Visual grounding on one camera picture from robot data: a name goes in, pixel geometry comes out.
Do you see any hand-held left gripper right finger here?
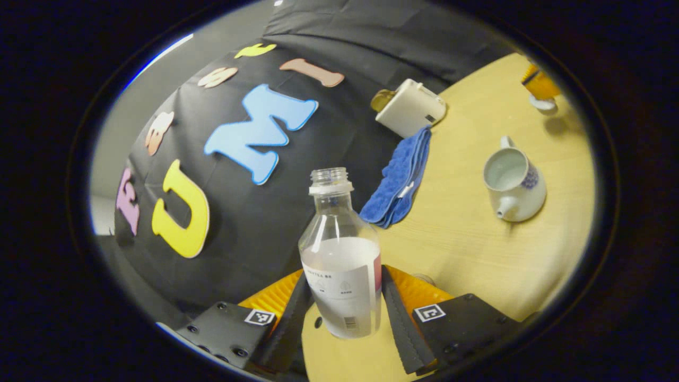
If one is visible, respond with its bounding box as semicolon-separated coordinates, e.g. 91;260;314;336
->
381;265;523;376

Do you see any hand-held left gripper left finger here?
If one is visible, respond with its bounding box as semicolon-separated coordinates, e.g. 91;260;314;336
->
175;270;315;375

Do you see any clear plastic water bottle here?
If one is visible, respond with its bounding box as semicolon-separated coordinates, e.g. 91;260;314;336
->
298;168;382;339

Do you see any white blue-patterned teacup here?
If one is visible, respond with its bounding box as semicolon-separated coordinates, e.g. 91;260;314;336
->
483;136;547;223

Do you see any black backdrop cloth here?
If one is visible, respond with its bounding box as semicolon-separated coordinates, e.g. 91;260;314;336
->
114;0;518;314

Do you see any white toaster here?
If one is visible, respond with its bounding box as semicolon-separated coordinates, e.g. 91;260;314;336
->
375;79;447;139

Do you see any folded blue towel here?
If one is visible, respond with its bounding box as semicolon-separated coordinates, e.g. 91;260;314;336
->
359;126;432;229

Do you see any brown bread slice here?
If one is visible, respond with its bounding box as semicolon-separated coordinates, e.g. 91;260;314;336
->
370;89;396;112

